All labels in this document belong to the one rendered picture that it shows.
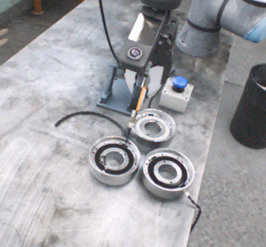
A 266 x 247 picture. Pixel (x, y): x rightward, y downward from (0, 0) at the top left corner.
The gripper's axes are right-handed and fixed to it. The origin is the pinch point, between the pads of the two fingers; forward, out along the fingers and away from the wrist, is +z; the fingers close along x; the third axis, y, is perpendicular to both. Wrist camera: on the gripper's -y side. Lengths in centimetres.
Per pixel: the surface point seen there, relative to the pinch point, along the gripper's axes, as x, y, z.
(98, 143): 5.3, -8.1, 9.8
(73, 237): 1.7, -27.1, 12.9
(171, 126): -8.0, 4.2, 10.2
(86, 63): 21.6, 22.1, 13.1
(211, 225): -39, 35, 93
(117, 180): -1.5, -14.9, 10.3
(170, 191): -11.6, -14.0, 9.2
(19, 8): 152, 170, 88
